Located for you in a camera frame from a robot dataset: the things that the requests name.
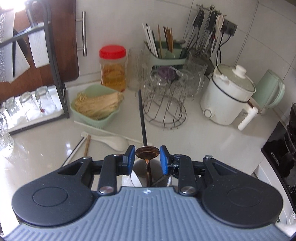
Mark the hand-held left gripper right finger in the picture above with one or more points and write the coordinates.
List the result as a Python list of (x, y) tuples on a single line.
[(164, 160)]

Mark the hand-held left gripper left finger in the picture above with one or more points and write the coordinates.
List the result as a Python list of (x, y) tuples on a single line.
[(130, 160)]

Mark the white ceramic utensil holder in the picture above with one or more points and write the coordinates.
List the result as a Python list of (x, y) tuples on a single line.
[(138, 165)]

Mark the copper metal spoon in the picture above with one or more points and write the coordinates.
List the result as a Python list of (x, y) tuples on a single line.
[(146, 151)]

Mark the black chopstick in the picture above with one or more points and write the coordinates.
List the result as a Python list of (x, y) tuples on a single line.
[(142, 115)]

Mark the row of hanging kitchen utensils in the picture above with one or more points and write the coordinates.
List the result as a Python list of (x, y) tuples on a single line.
[(203, 30)]

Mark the white ceramic soup spoon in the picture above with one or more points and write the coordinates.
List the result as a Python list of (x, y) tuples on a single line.
[(111, 141)]

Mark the long white chopstick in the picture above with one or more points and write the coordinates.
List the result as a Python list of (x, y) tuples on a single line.
[(101, 131)]

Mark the green bowl of noodles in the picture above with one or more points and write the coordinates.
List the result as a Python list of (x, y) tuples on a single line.
[(101, 121)]

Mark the bundle of dried noodles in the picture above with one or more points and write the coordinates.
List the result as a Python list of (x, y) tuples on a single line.
[(99, 104)]

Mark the clear glass cup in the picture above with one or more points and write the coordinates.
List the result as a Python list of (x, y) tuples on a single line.
[(186, 80), (152, 82)]

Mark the white electric cooking pot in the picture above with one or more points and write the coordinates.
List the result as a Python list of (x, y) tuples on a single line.
[(222, 102)]

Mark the purple scrubber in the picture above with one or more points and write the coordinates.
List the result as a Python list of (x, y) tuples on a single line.
[(164, 71)]

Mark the red lid plastic jar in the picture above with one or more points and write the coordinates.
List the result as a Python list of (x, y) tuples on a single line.
[(113, 71)]

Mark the tall clear glass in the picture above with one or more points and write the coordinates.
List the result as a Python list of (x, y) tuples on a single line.
[(136, 69)]

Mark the clear glass mug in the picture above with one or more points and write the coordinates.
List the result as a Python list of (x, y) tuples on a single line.
[(196, 74)]

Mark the green chopstick drainer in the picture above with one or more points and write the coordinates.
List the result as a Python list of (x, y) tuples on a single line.
[(171, 62)]

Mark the small clear drinking glass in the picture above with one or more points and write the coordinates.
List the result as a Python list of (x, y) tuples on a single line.
[(12, 109), (45, 98), (29, 104)]

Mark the black induction cooker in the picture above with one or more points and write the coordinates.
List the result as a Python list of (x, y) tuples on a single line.
[(274, 150)]

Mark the bundle of white chopsticks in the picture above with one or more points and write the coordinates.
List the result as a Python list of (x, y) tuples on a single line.
[(151, 41)]

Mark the black metal dish rack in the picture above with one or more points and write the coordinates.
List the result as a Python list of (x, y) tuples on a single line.
[(56, 62)]

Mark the bundle of wooden chopsticks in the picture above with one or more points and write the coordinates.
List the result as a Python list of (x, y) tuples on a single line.
[(168, 37)]

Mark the green electric kettle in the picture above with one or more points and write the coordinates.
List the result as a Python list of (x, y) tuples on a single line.
[(269, 90)]

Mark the textured clear glass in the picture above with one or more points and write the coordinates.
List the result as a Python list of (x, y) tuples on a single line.
[(5, 139)]

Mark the black pot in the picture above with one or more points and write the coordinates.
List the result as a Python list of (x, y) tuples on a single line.
[(291, 139)]

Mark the brown wooden cutting board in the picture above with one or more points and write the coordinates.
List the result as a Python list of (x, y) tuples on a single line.
[(67, 41)]

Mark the white plastic board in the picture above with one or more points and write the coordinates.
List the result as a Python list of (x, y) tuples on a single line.
[(39, 48)]

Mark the white cloth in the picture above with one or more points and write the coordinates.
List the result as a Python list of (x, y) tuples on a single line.
[(7, 58)]

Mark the black wall socket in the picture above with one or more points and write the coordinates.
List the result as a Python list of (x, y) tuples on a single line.
[(230, 28)]

